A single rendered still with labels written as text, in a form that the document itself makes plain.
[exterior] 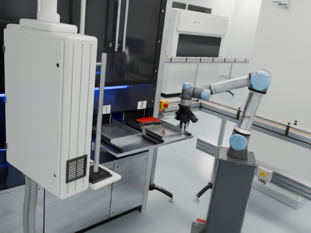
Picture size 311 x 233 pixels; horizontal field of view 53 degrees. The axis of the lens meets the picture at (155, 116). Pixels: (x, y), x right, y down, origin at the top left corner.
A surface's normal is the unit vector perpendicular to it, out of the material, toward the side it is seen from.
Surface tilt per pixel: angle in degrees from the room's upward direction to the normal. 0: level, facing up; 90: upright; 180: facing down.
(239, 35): 90
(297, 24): 90
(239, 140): 98
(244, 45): 90
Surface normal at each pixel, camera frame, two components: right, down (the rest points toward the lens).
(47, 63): -0.62, 0.15
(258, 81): -0.33, 0.11
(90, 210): 0.69, 0.29
